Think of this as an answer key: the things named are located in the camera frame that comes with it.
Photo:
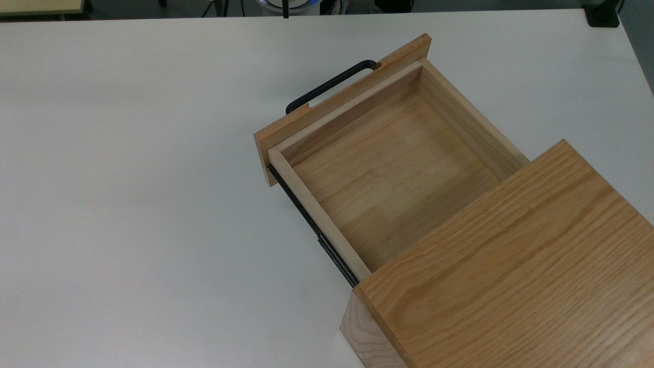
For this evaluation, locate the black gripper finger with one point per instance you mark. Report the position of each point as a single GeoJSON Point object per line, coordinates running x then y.
{"type": "Point", "coordinates": [285, 9]}

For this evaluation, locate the light wooden side table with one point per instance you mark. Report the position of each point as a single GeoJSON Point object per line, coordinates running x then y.
{"type": "Point", "coordinates": [36, 6]}

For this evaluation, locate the black drawer slide rail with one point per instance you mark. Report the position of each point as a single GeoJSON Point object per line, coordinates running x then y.
{"type": "Point", "coordinates": [306, 217]}

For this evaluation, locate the wooden drawer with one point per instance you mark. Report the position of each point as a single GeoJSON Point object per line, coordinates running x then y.
{"type": "Point", "coordinates": [388, 179]}

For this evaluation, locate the black stand legs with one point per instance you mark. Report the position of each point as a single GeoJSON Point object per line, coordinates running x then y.
{"type": "Point", "coordinates": [224, 7]}

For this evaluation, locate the black background object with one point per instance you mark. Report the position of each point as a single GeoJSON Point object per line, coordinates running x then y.
{"type": "Point", "coordinates": [393, 5]}

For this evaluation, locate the wooden drawer cabinet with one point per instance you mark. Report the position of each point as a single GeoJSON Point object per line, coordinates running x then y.
{"type": "Point", "coordinates": [511, 281]}

